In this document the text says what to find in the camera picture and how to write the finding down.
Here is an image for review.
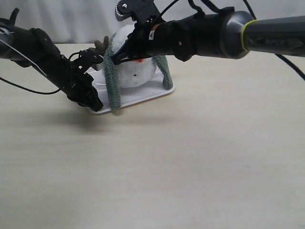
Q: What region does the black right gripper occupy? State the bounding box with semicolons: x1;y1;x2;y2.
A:
112;21;196;65

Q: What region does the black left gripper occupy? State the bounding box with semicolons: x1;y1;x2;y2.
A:
61;49;103;112

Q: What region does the green knitted scarf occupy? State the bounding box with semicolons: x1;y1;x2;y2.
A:
102;48;174;112

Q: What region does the white plastic tray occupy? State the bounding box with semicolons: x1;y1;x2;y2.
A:
88;67;175;115

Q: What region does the white plush snowman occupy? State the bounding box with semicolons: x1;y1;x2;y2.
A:
94;25;158;88

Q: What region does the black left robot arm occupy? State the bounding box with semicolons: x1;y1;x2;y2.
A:
0;8;103;112

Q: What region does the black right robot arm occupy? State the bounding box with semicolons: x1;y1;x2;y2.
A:
112;10;305;64

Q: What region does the white curtain backdrop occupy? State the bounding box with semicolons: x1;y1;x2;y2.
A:
0;0;305;43

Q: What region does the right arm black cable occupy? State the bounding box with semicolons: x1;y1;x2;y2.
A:
154;0;305;82

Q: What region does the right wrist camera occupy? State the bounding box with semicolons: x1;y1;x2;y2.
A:
115;0;161;24

